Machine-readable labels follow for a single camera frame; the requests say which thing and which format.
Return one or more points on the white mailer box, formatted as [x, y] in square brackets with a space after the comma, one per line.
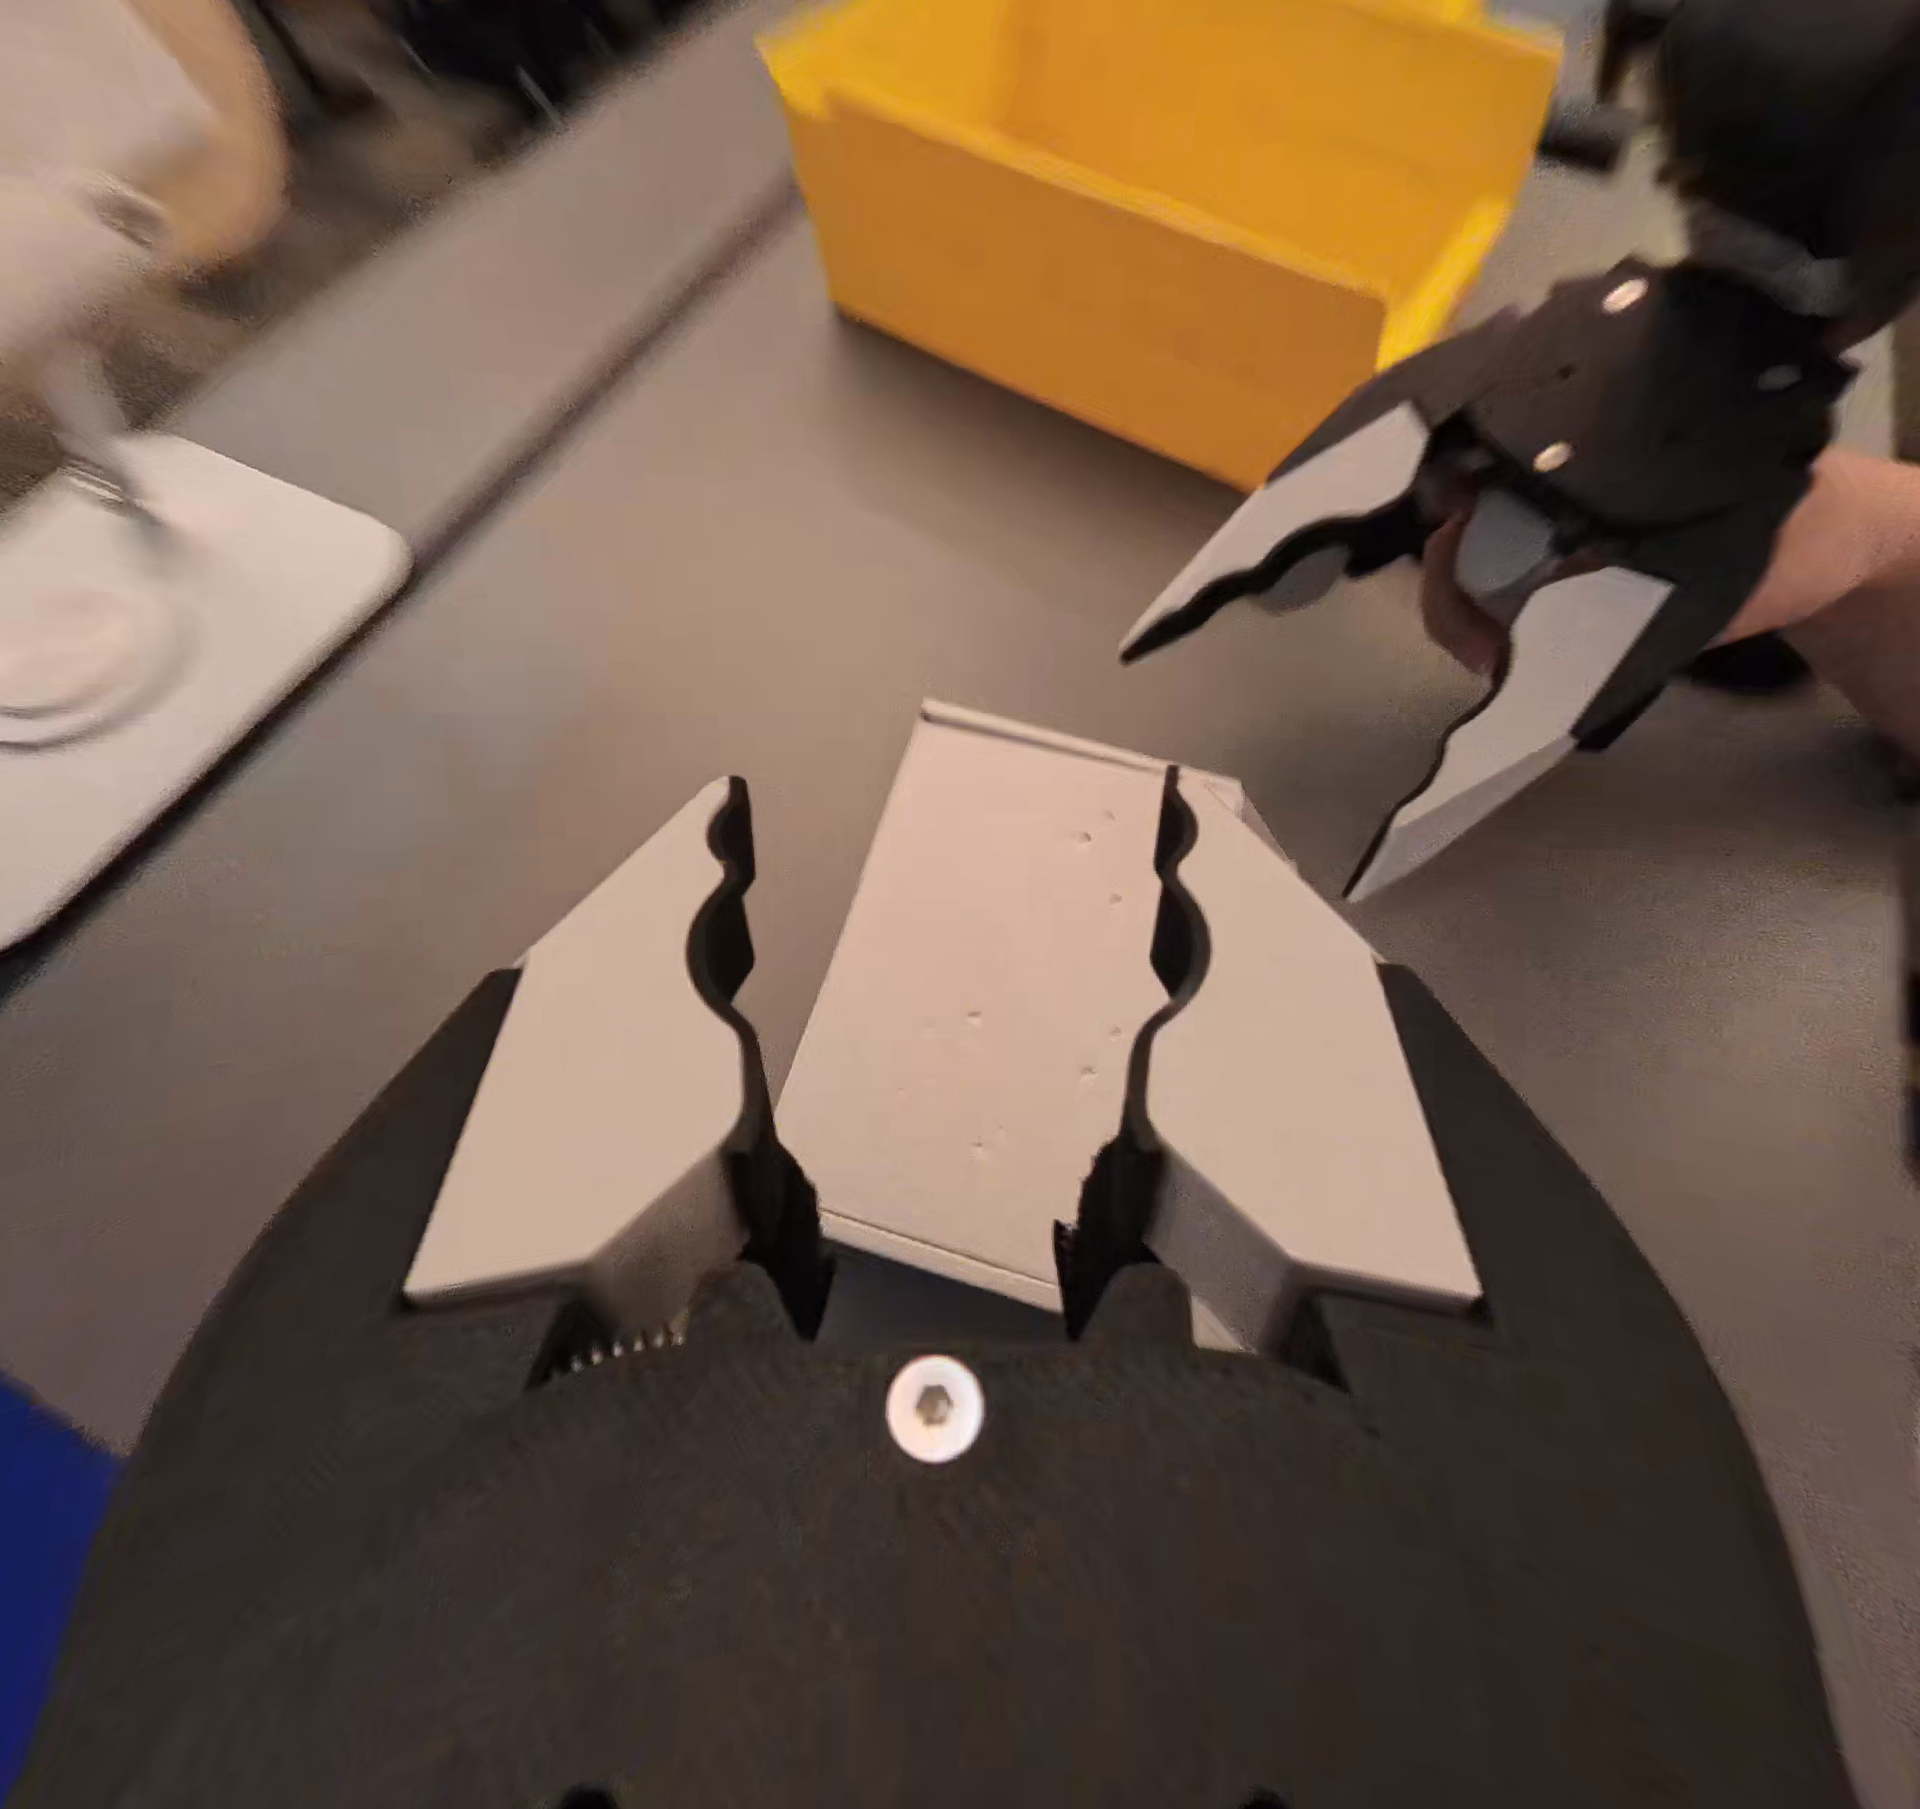
[971, 968]

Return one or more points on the person's right hand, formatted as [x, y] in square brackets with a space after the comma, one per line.
[1463, 602]

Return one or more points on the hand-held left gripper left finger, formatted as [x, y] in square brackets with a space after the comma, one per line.
[604, 1087]

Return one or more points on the person's right forearm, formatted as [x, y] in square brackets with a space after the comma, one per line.
[1850, 550]

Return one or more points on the yellow plastic bin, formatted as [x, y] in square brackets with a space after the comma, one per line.
[1083, 263]

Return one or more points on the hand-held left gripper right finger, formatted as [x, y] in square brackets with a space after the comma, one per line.
[1290, 1087]

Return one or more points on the blue plastic bin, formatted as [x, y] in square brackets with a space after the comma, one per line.
[40, 1574]

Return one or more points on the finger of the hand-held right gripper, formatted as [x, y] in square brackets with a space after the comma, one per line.
[1324, 504]
[1563, 684]

